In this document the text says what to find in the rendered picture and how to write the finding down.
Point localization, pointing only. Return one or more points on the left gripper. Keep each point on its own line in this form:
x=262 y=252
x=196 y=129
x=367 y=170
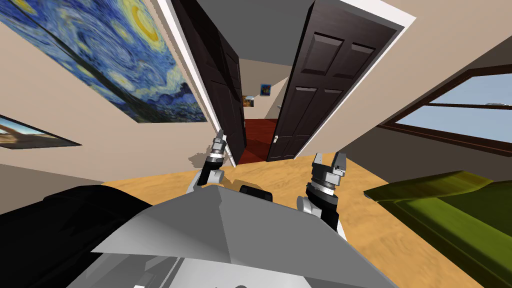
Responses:
x=218 y=144

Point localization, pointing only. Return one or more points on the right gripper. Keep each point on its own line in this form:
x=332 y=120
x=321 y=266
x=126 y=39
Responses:
x=326 y=176

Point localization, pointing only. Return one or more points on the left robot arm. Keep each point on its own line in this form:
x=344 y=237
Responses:
x=60 y=232

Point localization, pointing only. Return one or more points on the dark brown panelled door leaf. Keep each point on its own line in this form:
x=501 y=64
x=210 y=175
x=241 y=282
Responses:
x=218 y=80
x=320 y=88

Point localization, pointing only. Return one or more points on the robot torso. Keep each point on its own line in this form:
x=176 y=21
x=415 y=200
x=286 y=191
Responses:
x=240 y=240

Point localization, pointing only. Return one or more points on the brown framed window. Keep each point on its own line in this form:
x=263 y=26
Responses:
x=460 y=116

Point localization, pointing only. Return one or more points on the blue swirling night sky painting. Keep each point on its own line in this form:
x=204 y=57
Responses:
x=112 y=52

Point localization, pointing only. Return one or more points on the green sofa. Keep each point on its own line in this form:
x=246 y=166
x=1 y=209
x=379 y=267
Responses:
x=460 y=216

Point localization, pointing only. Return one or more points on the brown landscape framed picture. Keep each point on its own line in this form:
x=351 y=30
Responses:
x=28 y=135

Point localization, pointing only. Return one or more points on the small orange wall picture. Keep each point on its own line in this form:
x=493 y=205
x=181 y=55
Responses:
x=248 y=101

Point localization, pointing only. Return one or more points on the small blue wall picture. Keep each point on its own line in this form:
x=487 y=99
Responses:
x=265 y=89

